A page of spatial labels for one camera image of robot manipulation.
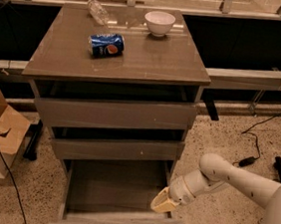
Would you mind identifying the grey bottom drawer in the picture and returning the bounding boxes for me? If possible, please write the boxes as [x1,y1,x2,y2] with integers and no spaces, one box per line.
[51,160,183,224]

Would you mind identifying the grey drawer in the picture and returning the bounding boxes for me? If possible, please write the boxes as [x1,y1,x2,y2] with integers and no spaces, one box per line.
[51,160,183,224]
[34,98,196,130]
[52,139,185,161]

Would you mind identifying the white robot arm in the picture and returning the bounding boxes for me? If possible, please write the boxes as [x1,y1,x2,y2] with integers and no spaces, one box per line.
[150,153,281,224]

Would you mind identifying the grey middle drawer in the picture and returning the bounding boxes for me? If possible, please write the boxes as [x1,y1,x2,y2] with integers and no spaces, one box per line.
[52,139,185,161]

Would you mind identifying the grey drawer cabinet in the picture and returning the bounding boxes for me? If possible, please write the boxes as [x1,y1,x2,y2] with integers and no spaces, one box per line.
[11,0,219,191]

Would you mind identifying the grey top drawer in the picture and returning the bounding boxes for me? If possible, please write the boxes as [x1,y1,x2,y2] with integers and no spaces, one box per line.
[34,98,196,130]

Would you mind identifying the black bar on floor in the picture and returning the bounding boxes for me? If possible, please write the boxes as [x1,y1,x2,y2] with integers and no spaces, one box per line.
[273,156,281,182]

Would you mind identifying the black table leg left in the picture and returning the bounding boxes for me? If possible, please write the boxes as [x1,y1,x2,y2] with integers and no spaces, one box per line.
[23,120,43,161]

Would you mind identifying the blue Pepsi can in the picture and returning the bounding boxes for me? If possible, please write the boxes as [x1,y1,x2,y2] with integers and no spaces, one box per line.
[88,33,125,58]

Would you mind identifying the white ceramic bowl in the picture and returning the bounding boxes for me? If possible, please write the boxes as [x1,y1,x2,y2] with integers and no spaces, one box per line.
[144,11,175,37]

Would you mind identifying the clear plastic bottle on cabinet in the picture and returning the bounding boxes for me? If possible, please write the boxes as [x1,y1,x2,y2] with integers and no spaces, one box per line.
[87,0,109,25]

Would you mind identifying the black power adapter with cable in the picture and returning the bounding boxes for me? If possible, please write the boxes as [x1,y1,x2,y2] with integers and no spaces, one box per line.
[235,112,281,167]

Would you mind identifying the black cable on left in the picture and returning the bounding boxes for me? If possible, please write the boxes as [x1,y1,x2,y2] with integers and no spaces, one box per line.
[0,96,42,224]

